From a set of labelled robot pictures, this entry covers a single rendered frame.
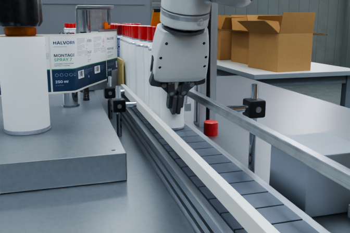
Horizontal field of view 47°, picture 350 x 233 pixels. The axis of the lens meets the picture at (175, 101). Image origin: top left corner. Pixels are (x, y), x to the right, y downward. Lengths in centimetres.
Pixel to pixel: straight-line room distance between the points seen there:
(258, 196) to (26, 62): 49
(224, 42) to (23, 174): 283
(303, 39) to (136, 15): 395
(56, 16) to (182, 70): 551
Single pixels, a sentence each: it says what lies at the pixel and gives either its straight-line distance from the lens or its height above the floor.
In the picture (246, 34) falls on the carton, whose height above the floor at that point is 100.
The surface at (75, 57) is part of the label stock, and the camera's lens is 104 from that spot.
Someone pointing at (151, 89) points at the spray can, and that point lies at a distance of 84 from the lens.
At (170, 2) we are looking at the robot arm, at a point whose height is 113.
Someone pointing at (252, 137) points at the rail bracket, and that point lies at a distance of 68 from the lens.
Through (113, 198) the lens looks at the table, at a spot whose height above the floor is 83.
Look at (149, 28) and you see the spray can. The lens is 93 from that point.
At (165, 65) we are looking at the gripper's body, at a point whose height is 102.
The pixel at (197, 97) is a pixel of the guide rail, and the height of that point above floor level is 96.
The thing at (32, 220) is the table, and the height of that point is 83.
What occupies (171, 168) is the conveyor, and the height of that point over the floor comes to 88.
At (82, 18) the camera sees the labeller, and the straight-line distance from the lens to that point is 132.
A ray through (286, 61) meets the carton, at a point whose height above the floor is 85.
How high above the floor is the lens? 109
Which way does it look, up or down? 11 degrees down
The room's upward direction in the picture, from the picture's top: straight up
